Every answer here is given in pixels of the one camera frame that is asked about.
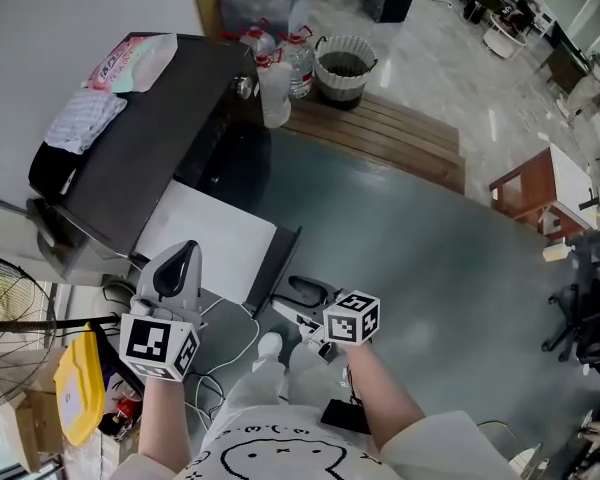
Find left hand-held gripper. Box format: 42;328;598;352
119;240;204;382

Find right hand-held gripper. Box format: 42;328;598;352
271;274;381;364

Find person's right forearm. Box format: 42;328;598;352
339;342;426;452

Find person's left forearm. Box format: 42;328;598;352
138;375;194;464

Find person's white shoe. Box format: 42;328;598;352
257;331;284;360

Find person's white trousers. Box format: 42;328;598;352
227;340;354;414

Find black waist pouch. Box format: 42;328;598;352
319;398;371;437

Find red can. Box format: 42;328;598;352
115;390;144;419

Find yellow lidded bin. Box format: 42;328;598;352
53;321;107;449

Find large black standing fan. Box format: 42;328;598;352
0;250;124;412

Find person's white printed shirt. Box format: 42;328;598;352
109;405;521;480

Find black cabinet table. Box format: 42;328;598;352
27;31;274;269

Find black folded cloth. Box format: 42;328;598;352
28;140;79;204

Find wooden slatted platform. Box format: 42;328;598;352
279;90;469;194

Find checked folded cloth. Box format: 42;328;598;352
43;89;129;155

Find large cardboard box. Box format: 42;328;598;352
9;347;69;474

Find pink green plastic packet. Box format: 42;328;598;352
82;32;179;94

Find trash bin with white liner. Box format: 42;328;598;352
313;35;380;110

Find red-brown wooden chair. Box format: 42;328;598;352
488;143;600;243

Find black office chair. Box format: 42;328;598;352
542;277;600;379

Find clear plastic storage box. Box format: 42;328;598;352
218;0;314;39

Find round white side table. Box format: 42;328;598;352
482;15;531;62

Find white cable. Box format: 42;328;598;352
184;295;261;419

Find black cable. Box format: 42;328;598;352
102;280;141;319

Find grey long-handled dustpan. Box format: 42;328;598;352
0;187;89;284

